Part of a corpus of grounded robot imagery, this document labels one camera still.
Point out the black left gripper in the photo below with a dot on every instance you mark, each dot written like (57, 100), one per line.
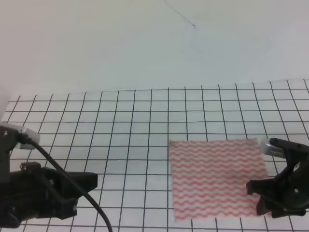
(34, 192)

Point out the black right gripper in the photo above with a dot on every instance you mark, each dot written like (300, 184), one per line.
(287, 194)

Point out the pink wavy striped towel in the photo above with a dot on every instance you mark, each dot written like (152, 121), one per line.
(209, 178)

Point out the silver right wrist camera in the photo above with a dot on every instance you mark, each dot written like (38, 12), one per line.
(295, 154)

